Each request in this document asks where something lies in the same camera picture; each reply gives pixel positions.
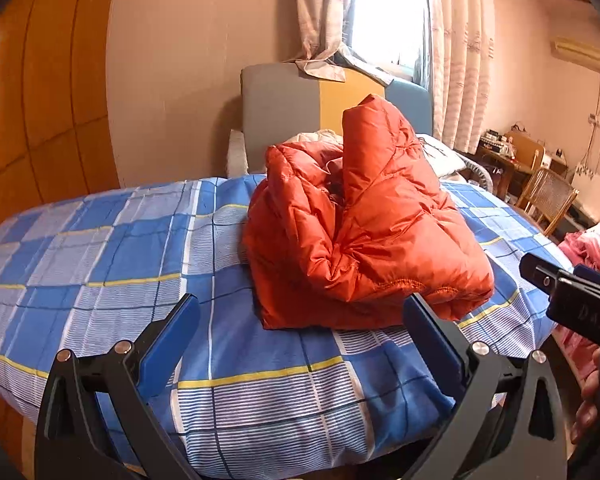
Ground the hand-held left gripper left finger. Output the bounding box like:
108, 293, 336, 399
34, 293, 202, 480

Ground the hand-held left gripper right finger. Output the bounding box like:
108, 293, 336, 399
402, 292, 568, 480

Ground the orange quilted down jacket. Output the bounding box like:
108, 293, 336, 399
242, 94, 496, 331

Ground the person's right hand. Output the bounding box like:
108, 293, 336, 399
570, 347, 600, 443

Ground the pink ruffled bedding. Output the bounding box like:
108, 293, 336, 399
552, 224, 600, 391

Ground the wicker chair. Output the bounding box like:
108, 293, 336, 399
515, 167, 580, 236

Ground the bed with blue plaid sheet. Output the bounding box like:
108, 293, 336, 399
0, 175, 573, 480

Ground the dark wooden desk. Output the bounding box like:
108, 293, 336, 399
477, 145, 518, 198

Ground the grey ribbed cushion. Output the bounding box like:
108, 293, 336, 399
445, 152, 496, 191

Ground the light wooden chair back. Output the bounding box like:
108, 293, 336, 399
505, 131, 546, 171

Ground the white printed pillow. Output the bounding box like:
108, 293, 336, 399
415, 133, 468, 178

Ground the grey fuzzy cushion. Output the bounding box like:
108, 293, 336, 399
227, 129, 248, 178

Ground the beige quilted jacket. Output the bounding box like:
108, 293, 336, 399
285, 129, 343, 143

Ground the beige patterned curtain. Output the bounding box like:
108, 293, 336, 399
295, 0, 396, 86
422, 0, 496, 153

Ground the grey yellow blue headboard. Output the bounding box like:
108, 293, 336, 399
240, 63, 433, 178

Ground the wooden wardrobe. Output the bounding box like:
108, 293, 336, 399
0, 0, 121, 241

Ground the bright window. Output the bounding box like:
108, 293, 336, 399
347, 0, 433, 83

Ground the hanging wall cable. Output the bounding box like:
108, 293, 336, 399
585, 67, 600, 171

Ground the wall air conditioner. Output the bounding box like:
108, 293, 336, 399
552, 36, 600, 68

